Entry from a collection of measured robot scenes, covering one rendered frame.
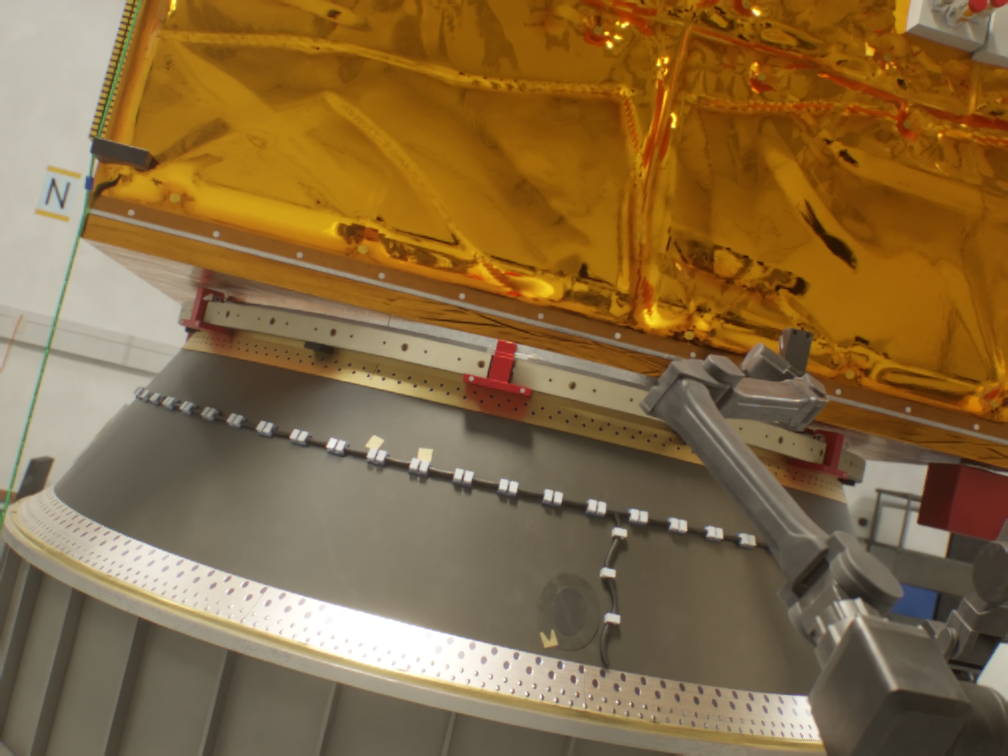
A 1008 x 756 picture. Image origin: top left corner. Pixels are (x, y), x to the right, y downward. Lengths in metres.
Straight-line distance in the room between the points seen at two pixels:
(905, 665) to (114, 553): 1.46
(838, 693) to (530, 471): 0.96
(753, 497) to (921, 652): 0.30
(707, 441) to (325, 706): 0.82
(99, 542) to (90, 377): 5.48
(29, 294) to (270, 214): 5.75
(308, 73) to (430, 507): 0.82
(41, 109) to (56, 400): 1.90
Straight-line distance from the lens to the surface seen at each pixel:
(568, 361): 2.05
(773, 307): 2.20
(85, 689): 2.17
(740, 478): 1.34
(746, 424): 2.16
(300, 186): 2.06
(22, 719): 2.35
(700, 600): 2.02
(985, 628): 1.79
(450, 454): 1.98
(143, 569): 2.07
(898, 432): 2.34
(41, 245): 7.78
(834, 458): 2.38
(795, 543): 1.29
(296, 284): 2.08
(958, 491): 2.45
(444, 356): 2.02
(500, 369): 1.99
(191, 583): 1.99
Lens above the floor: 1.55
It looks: 5 degrees up
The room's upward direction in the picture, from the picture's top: 13 degrees clockwise
